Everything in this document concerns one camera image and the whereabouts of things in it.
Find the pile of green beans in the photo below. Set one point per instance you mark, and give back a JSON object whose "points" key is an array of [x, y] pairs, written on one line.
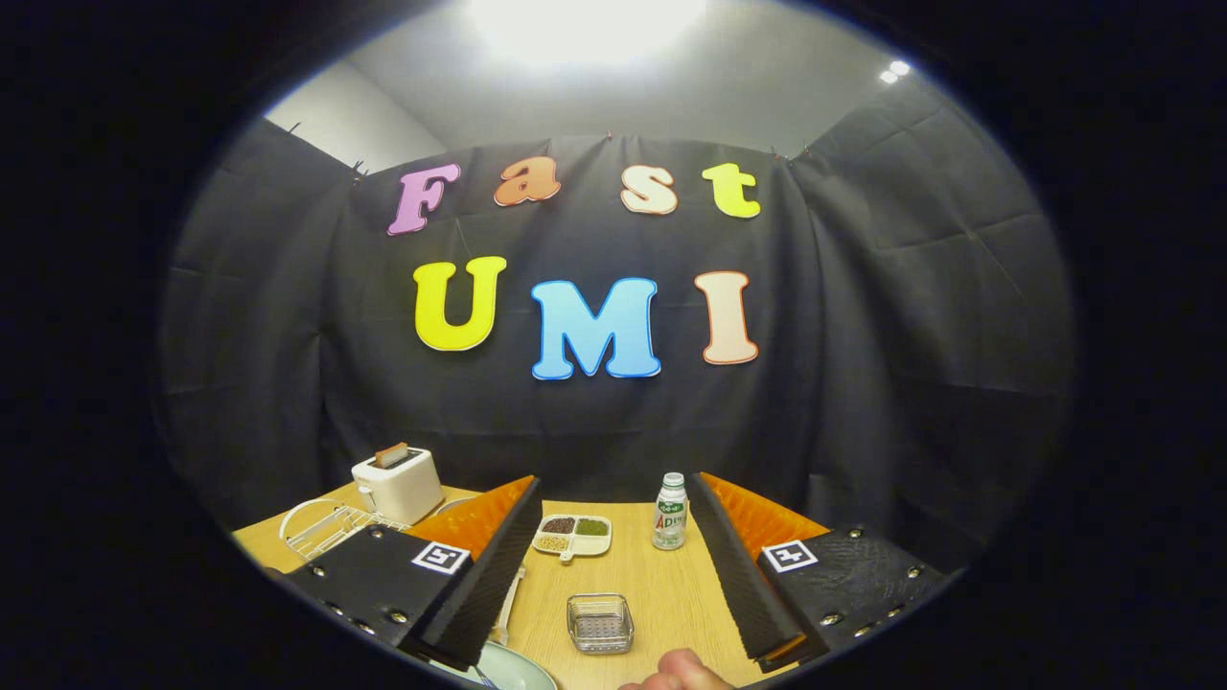
{"points": [[591, 527]]}

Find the beige round plate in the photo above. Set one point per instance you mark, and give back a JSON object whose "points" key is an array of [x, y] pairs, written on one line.
{"points": [[451, 500]]}

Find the black backdrop cloth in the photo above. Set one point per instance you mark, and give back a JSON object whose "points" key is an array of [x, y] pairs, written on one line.
{"points": [[863, 335]]}

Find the brown bread slice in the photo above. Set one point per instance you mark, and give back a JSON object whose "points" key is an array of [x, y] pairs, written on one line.
{"points": [[391, 454]]}

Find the white blue-checked spoon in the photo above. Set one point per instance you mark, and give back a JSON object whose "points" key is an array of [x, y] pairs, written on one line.
{"points": [[508, 604]]}

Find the white drink bottle green label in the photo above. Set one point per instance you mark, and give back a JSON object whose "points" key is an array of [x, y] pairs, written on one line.
{"points": [[669, 522]]}

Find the bright ceiling light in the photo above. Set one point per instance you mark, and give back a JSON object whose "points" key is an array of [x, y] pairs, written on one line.
{"points": [[585, 24]]}

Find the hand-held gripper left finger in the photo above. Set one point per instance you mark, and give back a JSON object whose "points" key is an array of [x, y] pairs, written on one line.
{"points": [[498, 585]]}

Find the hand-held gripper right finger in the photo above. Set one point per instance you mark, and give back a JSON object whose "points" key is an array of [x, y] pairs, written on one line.
{"points": [[743, 585]]}

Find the white divided dish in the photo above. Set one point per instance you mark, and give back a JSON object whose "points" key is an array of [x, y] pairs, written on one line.
{"points": [[594, 546]]}

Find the white toaster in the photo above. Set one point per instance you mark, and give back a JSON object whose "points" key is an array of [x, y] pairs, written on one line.
{"points": [[403, 489]]}

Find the pile of yellow beans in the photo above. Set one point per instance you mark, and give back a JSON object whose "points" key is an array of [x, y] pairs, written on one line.
{"points": [[552, 542]]}

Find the pale green plate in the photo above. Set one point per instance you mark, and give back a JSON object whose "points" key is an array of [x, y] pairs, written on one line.
{"points": [[522, 671]]}

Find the pile of dark red beans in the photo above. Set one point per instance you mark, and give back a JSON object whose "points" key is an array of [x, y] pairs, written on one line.
{"points": [[558, 525]]}

